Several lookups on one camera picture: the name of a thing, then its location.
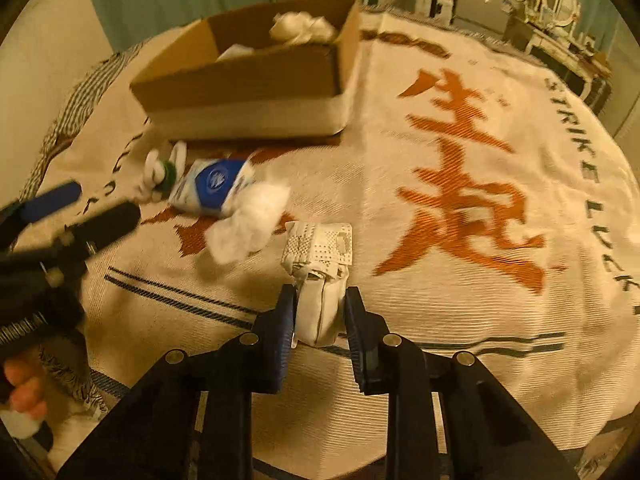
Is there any white fluffy cloth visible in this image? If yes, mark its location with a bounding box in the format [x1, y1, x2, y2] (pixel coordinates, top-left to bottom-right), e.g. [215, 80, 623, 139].
[205, 180, 292, 265]

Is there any striped bed sheet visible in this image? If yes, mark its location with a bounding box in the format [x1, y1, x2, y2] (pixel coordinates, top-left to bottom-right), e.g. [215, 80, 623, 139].
[19, 42, 146, 201]

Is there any white vanity table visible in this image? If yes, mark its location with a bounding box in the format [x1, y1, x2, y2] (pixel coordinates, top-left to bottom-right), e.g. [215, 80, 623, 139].
[520, 0, 613, 106]

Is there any white flat cloth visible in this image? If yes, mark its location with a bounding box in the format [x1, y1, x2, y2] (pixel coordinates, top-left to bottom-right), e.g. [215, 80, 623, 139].
[216, 42, 281, 62]

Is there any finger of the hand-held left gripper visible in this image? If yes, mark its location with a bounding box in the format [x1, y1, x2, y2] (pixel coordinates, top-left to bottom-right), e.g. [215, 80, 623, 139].
[0, 182, 83, 250]
[0, 202, 142, 286]

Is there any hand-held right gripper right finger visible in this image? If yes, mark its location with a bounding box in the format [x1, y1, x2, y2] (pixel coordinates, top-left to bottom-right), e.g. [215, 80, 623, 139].
[343, 286, 581, 480]

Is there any printed cream blanket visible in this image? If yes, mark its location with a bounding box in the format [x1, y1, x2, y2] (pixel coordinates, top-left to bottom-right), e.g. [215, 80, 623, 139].
[30, 6, 640, 466]

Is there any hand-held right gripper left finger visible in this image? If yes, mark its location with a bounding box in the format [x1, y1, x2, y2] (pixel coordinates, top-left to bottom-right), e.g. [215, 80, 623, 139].
[56, 283, 299, 480]

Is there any grey storage box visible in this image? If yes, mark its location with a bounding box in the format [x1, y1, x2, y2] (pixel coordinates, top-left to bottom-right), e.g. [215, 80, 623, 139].
[452, 0, 531, 36]

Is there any blue and white tissue pack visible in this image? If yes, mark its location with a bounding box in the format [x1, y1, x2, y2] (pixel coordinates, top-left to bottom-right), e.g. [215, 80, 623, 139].
[169, 157, 257, 218]

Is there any white patterned cloth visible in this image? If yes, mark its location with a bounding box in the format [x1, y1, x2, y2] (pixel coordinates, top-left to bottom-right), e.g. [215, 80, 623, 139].
[281, 220, 353, 348]

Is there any white and green sock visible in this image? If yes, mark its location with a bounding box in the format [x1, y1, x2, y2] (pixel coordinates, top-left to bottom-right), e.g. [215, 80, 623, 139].
[134, 140, 188, 204]

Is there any person's left hand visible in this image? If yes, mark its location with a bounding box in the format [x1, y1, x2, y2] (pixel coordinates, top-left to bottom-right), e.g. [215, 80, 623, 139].
[2, 349, 49, 440]

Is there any cardboard box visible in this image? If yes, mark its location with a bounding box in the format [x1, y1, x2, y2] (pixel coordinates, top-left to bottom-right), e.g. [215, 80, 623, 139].
[129, 0, 363, 142]

